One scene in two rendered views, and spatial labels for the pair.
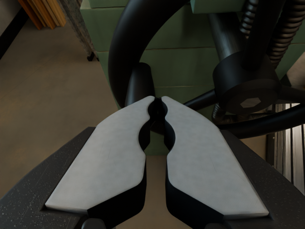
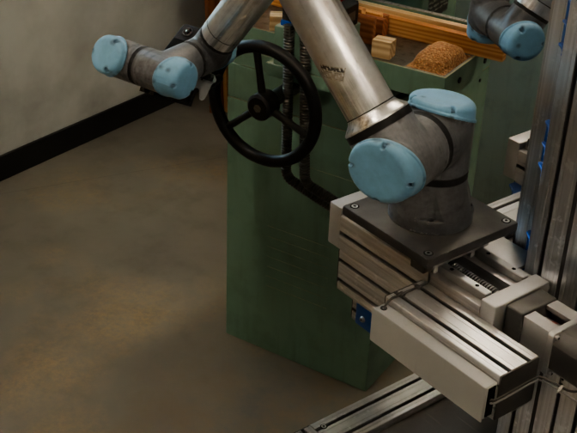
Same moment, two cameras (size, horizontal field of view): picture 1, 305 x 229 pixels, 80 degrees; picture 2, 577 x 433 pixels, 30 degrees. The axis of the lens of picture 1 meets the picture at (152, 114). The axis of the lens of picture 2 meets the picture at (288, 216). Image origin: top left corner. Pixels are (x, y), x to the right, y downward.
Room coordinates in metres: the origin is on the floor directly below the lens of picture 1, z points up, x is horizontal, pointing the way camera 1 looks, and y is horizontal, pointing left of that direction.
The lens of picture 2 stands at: (-1.73, -1.16, 1.78)
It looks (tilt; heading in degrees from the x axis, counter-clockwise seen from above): 30 degrees down; 28
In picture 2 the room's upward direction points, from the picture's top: 2 degrees clockwise
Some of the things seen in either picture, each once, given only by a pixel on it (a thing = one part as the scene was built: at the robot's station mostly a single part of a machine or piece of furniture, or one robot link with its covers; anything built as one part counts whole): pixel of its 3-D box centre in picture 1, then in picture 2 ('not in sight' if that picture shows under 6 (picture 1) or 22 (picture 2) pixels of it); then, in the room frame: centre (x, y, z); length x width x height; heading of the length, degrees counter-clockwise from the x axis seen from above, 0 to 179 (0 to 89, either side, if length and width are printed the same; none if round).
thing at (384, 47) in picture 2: not in sight; (383, 47); (0.32, -0.29, 0.92); 0.04 x 0.03 x 0.04; 93
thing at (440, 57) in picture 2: not in sight; (440, 52); (0.36, -0.40, 0.92); 0.14 x 0.09 x 0.04; 177
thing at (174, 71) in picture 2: not in sight; (169, 70); (-0.20, -0.08, 0.99); 0.11 x 0.11 x 0.08; 84
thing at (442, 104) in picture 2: not in sight; (437, 131); (-0.14, -0.60, 0.98); 0.13 x 0.12 x 0.14; 174
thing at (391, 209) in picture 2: not in sight; (433, 189); (-0.13, -0.60, 0.87); 0.15 x 0.15 x 0.10
